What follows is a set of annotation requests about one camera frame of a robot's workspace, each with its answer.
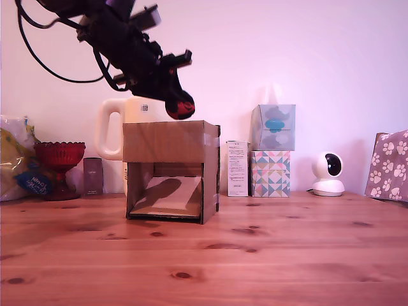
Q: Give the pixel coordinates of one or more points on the red and black footbag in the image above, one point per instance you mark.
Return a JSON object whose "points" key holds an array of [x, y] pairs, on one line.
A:
{"points": [[181, 110]]}

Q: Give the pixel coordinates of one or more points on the cardboard dice tower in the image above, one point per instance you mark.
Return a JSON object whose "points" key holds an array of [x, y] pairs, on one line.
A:
{"points": [[165, 140]]}

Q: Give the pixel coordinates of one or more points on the white plastic kettle jug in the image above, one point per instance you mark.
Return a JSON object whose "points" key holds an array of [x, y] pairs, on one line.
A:
{"points": [[110, 108]]}

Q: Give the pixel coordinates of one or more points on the white tissue sheet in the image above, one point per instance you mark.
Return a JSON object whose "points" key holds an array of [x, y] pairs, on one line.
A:
{"points": [[271, 95]]}

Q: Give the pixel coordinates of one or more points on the small dark purple box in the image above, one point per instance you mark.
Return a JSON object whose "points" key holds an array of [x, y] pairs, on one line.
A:
{"points": [[93, 177]]}

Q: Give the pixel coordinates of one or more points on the tall white printed carton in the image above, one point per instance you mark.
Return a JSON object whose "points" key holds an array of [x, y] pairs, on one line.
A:
{"points": [[237, 169]]}

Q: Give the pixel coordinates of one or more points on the cloud print tissue box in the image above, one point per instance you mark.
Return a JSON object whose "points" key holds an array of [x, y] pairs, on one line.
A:
{"points": [[274, 127]]}

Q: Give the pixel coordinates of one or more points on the red glass goblet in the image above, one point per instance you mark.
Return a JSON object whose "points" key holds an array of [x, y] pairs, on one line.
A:
{"points": [[60, 156]]}

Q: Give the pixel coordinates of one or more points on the geometric pattern tissue box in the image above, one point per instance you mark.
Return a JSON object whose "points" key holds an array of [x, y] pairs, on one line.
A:
{"points": [[270, 173]]}

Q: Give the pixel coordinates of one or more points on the plastic wrapped paper towel pack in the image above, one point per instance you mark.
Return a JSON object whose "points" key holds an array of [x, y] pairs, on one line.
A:
{"points": [[14, 153]]}

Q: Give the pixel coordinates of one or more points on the paw print fabric bag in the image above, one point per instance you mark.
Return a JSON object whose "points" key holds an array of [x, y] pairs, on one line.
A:
{"points": [[389, 165]]}

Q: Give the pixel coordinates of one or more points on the pale grey camera box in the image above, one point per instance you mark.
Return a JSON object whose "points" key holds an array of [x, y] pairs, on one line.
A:
{"points": [[145, 17]]}

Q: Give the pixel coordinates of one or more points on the small white round camera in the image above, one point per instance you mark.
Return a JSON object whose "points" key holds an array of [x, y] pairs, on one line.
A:
{"points": [[328, 172]]}

